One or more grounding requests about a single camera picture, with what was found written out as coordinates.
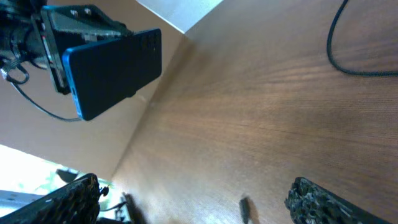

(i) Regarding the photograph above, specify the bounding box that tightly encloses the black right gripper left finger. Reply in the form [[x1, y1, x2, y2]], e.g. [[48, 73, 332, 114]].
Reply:
[[1, 174, 100, 224]]

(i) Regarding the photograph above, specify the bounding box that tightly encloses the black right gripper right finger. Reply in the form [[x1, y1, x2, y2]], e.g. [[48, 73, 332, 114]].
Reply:
[[284, 177, 389, 224]]

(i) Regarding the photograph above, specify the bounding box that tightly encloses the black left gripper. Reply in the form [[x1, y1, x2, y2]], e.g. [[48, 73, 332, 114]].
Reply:
[[1, 0, 132, 95]]

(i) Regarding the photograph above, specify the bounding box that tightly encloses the blue screen smartphone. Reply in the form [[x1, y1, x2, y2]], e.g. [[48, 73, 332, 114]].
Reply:
[[62, 29, 162, 121]]

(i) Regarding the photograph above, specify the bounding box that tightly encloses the black charging cable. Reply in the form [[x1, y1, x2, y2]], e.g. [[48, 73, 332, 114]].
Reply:
[[239, 0, 398, 224]]

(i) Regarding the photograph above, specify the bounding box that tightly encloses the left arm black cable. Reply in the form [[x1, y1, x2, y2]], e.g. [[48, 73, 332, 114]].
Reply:
[[1, 58, 82, 123]]

